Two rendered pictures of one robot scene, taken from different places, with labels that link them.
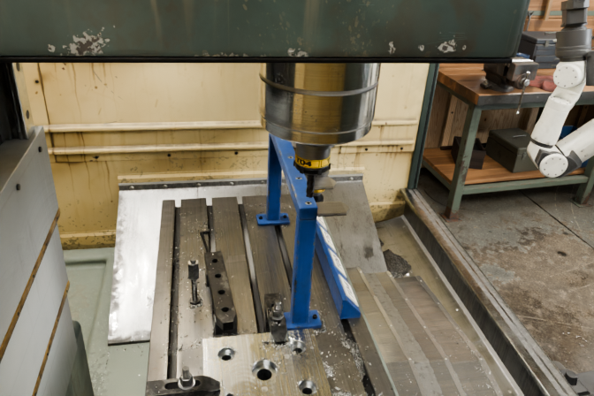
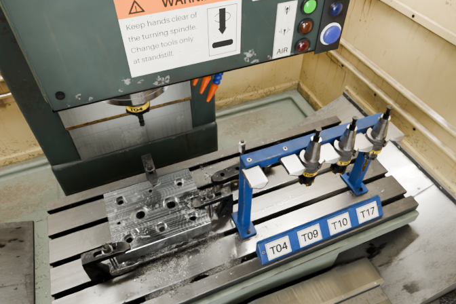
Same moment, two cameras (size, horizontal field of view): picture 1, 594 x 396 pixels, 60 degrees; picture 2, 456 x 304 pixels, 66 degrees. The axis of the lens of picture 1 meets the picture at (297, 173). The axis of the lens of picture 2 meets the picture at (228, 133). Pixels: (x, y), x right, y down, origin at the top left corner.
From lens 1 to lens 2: 0.99 m
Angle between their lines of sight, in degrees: 64
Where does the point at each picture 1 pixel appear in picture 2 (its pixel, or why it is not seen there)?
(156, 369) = (186, 163)
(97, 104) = (355, 32)
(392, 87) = not seen: outside the picture
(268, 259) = (302, 191)
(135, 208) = (336, 110)
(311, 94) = not seen: hidden behind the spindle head
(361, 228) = (435, 272)
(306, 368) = (176, 223)
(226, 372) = (165, 185)
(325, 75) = not seen: hidden behind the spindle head
